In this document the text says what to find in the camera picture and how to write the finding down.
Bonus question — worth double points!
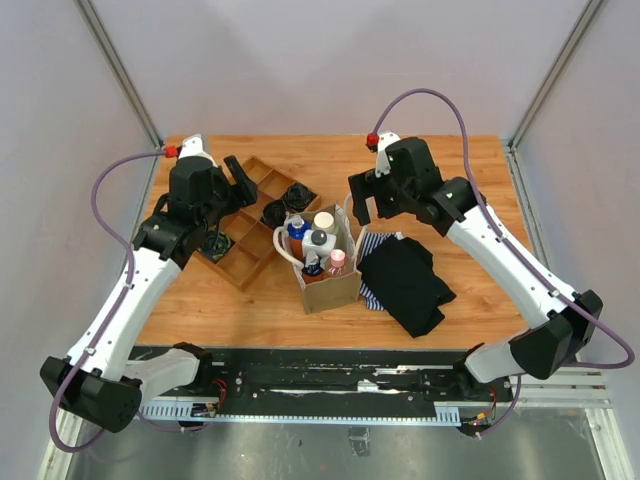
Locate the cream bottle beige cap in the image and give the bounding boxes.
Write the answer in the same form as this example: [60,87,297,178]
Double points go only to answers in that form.
[312,211,339,235]

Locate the wooden compartment tray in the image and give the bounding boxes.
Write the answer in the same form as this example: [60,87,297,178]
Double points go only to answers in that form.
[198,157,321,291]

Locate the blue white striped cloth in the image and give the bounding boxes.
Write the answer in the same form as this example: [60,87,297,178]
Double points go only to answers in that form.
[359,232,404,311]

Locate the orange bottle blue pump collar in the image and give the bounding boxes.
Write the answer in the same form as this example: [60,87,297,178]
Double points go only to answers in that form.
[285,215,311,260]

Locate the white bottle grey cap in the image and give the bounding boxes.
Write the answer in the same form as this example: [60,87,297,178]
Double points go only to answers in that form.
[301,229,337,259]

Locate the clear bottle pink cap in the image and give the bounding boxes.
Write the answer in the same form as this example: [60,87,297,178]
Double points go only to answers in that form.
[325,249,348,278]

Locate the black garment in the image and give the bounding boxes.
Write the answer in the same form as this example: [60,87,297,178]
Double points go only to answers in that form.
[358,237,456,338]

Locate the beige canvas bag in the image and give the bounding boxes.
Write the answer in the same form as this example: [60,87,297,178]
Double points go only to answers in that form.
[273,205,361,314]

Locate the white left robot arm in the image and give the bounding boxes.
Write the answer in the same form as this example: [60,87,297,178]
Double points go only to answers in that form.
[40,134,257,433]

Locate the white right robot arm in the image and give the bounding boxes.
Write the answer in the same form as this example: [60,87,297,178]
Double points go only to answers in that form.
[348,131,603,400]

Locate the rolled tie dark blue dotted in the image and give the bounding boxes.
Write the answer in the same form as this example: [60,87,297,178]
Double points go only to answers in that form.
[262,200,287,229]

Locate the rolled tie green pattern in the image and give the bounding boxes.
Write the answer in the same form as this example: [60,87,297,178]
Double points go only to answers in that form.
[282,183,315,212]

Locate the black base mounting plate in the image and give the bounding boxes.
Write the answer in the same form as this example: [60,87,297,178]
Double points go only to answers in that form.
[127,347,516,416]

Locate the left aluminium frame post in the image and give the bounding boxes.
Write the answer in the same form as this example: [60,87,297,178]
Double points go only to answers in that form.
[74,0,164,148]

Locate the aluminium frame post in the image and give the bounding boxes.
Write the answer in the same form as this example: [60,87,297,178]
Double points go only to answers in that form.
[74,0,164,148]
[506,0,608,152]

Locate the white slotted cable duct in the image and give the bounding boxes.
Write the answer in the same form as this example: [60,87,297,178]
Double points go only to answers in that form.
[137,402,461,426]

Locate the right aluminium frame post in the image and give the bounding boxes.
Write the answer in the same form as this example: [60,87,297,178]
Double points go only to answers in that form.
[506,0,608,152]

